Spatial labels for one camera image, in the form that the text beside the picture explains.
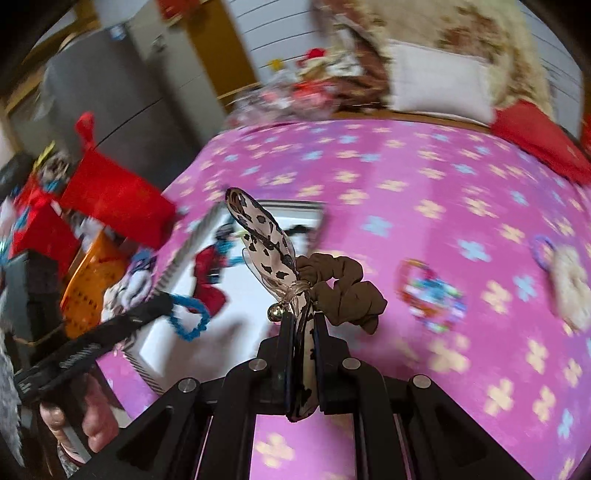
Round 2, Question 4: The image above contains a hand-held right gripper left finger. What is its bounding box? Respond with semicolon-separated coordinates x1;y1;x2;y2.
76;318;298;480

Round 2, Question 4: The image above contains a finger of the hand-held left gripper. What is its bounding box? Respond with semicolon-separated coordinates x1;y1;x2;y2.
90;293;175;352

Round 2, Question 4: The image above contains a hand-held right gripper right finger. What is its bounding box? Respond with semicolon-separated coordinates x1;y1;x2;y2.
315;318;535;480

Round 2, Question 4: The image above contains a chevron striped gift box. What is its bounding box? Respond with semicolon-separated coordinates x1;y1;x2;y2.
124;199;328;395

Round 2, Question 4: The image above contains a turquoise plastic bead bracelet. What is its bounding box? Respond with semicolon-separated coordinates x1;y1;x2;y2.
167;293;212;343

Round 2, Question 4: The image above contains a red satin bow hair clip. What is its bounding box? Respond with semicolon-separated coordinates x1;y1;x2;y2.
193;244;229;312

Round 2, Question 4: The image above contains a brown scrunchie with leopard bow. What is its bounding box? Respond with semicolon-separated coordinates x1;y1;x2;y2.
225;187;389;423

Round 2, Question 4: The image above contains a person's left hand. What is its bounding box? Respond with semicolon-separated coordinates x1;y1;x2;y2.
39;375;123;467

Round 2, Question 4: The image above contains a white and blue cloth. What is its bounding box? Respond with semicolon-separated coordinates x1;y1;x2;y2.
99;249;158;324

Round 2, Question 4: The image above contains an orange plastic basket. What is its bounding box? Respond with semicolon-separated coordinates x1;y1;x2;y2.
60;228;130;340

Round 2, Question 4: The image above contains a red fabric bag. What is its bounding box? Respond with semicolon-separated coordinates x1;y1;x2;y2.
60;113;178;252

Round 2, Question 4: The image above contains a red box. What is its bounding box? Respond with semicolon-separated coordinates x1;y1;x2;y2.
9;185;81;273

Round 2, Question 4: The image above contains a pink floral bedsheet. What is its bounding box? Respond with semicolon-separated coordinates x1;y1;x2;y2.
106;117;591;480

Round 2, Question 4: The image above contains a grey refrigerator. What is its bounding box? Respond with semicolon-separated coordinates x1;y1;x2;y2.
7;23;204;185

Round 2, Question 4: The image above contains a clear plastic bag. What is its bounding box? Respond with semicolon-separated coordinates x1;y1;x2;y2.
226;78;342;125

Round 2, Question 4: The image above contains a cream scrunchie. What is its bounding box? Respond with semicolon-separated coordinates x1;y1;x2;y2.
549;244;591;333

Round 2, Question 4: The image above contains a brown patterned cloth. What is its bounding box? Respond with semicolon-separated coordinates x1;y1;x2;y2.
323;46;393;114

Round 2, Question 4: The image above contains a white pillow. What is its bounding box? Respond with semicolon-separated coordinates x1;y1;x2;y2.
388;39;497;127

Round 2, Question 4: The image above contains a red plush toy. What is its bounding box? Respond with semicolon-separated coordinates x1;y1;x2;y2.
298;46;333;70

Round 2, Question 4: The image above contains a red ruffled pillow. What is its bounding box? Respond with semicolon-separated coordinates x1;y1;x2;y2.
490;99;591;185

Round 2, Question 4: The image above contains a cream floral quilt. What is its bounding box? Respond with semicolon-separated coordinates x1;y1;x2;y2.
314;0;555;116

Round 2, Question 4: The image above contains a multicoloured round bead bracelet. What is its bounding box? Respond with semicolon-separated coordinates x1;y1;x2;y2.
396;258;467;334

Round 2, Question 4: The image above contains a purple hair ring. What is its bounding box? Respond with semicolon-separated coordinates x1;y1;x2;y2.
529;234;557;271

